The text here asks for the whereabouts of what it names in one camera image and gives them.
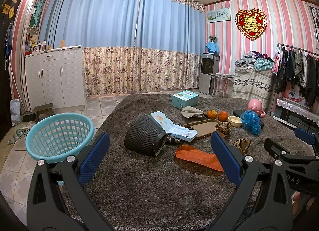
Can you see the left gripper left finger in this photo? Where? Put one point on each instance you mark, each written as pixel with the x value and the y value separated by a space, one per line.
pixel 46 209

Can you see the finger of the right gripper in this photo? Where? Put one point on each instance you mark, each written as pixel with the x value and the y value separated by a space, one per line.
pixel 307 137

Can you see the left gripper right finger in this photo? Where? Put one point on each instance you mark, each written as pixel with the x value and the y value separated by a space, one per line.
pixel 261 199

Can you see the brown paper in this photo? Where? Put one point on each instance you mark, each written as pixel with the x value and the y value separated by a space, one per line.
pixel 224 127
pixel 242 145

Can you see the small cream bowl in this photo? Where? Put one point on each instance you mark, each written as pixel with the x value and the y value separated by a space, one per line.
pixel 235 121

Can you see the orange tangerine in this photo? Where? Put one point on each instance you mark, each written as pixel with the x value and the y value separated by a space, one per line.
pixel 223 116
pixel 212 114

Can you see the orange plastic bag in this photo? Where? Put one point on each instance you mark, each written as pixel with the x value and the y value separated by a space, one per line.
pixel 192 154

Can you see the light blue snack package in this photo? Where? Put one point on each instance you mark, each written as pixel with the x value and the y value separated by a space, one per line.
pixel 172 129

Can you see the beige cloth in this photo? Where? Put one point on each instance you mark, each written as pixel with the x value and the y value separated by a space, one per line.
pixel 189 112

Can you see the person's hand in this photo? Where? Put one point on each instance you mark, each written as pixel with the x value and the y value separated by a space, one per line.
pixel 300 202

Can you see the low shelf with lace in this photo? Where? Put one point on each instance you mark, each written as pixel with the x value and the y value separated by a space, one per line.
pixel 295 116

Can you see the pink pig toy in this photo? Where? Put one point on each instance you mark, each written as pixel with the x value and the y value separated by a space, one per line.
pixel 256 106

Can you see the light blue plastic basket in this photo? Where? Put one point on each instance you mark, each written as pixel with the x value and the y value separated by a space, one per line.
pixel 56 137

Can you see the clothes rack with clothes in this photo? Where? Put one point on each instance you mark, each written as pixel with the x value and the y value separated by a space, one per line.
pixel 295 79

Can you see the patterned cloth covered furniture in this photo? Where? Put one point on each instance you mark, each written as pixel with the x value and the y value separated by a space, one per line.
pixel 250 83

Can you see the green rag on floor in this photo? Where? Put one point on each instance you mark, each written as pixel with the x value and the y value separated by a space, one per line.
pixel 19 134

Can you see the pile of clothes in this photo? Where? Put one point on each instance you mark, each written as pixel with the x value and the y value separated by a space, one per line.
pixel 256 60

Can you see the small wooden stool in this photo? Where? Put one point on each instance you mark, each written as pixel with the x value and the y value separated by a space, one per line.
pixel 46 109

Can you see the folding small table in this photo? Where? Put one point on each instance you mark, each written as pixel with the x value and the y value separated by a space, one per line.
pixel 220 83

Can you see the grey shaggy rug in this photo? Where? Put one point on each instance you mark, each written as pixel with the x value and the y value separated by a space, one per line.
pixel 139 192

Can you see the white plastic bag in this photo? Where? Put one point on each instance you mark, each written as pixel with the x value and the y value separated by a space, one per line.
pixel 15 112

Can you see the grey water dispenser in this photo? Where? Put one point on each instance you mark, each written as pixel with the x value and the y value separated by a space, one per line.
pixel 209 66

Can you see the teal cardboard box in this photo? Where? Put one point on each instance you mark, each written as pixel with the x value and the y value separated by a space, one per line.
pixel 184 99

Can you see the blue covered plant pot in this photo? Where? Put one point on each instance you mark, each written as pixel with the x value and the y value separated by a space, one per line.
pixel 212 46

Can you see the white cabinet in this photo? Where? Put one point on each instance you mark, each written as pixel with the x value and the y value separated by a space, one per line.
pixel 57 77

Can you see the blue and floral curtain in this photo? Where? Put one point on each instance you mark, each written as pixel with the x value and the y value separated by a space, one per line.
pixel 130 45

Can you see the dark double door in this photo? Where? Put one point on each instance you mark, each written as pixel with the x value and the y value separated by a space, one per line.
pixel 8 13

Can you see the red heart wall decoration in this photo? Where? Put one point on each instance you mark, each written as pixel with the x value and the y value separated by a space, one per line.
pixel 251 23

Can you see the framed wall picture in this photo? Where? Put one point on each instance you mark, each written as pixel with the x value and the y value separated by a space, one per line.
pixel 219 15

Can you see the green wall poster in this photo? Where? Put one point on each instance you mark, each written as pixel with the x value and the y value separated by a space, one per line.
pixel 36 14

